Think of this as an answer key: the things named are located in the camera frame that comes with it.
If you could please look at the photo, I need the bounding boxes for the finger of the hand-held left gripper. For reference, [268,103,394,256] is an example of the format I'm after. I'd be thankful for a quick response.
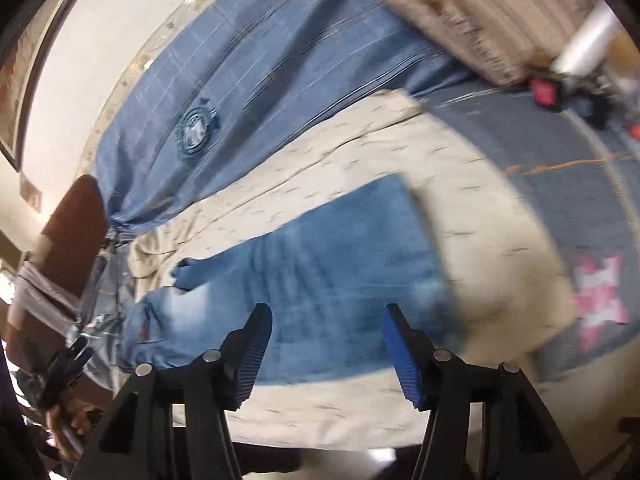
[37,337,94,408]

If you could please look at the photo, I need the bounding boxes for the grey-blue crumpled cloth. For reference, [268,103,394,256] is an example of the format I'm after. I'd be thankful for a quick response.
[80,240,146,376]

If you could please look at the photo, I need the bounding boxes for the beige leaf print bedsheet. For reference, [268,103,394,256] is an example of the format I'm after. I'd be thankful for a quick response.
[127,89,581,453]

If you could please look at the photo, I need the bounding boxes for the white tube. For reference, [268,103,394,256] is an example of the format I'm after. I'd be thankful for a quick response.
[550,2,626,76]

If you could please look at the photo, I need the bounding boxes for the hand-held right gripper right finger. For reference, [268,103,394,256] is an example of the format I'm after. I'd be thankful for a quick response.
[382,303,583,480]

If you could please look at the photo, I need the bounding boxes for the small red object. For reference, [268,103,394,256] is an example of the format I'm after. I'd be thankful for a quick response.
[530,77,566,111]

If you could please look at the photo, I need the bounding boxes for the framed wall picture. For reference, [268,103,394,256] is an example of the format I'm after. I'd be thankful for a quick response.
[0,20,46,171]

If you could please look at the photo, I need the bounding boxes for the light blue denim pants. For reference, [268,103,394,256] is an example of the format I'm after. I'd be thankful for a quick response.
[117,176,466,386]

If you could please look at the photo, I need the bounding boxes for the blue checked blanket with emblem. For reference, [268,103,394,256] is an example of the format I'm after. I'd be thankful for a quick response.
[92,0,476,233]

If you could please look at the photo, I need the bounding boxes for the person's left hand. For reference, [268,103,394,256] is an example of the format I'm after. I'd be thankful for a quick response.
[45,394,103,461]

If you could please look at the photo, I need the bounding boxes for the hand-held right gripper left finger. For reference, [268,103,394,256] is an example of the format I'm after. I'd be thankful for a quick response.
[67,303,274,480]

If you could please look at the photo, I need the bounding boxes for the blue cloth with pink print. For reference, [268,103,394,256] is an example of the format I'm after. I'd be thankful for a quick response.
[435,85,640,381]

